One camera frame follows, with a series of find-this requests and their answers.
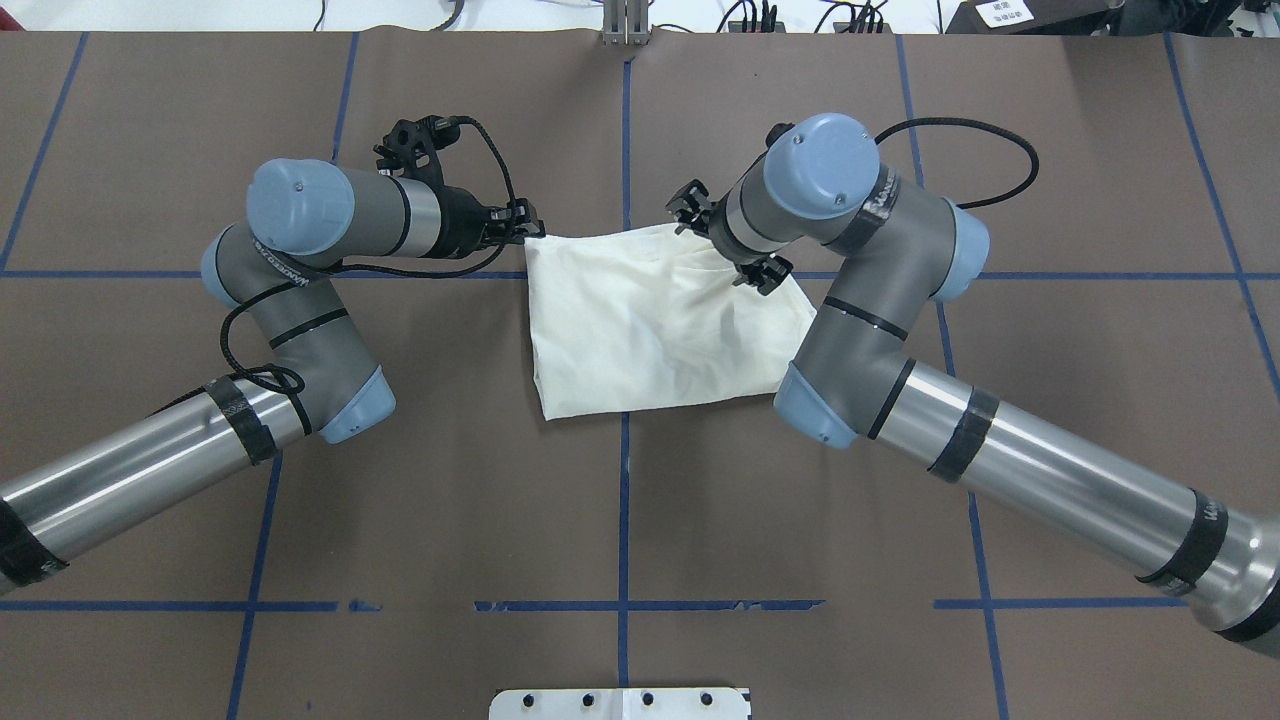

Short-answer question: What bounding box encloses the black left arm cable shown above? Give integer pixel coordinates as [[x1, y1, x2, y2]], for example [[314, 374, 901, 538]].
[[220, 115, 521, 396]]

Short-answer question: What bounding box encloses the aluminium frame post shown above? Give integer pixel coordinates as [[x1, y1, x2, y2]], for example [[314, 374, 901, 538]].
[[599, 0, 652, 46]]

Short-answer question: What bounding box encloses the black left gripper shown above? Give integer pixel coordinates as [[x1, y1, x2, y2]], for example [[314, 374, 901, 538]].
[[438, 188, 547, 259]]

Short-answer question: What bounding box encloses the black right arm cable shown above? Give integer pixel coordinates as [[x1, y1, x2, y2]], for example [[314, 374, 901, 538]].
[[870, 117, 1041, 211]]

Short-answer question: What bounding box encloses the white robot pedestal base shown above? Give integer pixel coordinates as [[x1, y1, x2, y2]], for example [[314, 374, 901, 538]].
[[488, 687, 753, 719]]

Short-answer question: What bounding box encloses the black labelled box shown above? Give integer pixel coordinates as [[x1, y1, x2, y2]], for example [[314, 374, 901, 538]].
[[943, 1, 1126, 36]]

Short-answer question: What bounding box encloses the cream long-sleeve cat shirt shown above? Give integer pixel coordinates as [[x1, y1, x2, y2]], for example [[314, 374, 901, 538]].
[[524, 224, 817, 420]]

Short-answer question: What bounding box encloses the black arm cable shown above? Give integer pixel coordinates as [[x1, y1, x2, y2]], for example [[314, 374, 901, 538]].
[[870, 117, 1041, 211], [220, 115, 521, 396]]

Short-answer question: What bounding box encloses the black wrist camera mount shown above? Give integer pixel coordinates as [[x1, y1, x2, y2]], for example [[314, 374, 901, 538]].
[[372, 115, 461, 188], [765, 122, 795, 149]]

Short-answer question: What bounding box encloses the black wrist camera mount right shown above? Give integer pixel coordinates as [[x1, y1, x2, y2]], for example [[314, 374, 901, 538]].
[[765, 122, 795, 149]]

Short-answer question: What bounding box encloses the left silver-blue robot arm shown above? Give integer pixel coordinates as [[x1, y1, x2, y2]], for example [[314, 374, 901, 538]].
[[3, 158, 545, 593]]

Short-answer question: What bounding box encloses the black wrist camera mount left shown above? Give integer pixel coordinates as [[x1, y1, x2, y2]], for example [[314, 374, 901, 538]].
[[372, 115, 461, 188]]

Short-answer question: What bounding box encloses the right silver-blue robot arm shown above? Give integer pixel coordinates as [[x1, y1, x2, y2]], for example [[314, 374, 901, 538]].
[[666, 111, 1279, 659]]

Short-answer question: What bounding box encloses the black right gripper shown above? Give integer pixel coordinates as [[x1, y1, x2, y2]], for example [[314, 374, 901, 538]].
[[666, 179, 794, 297]]

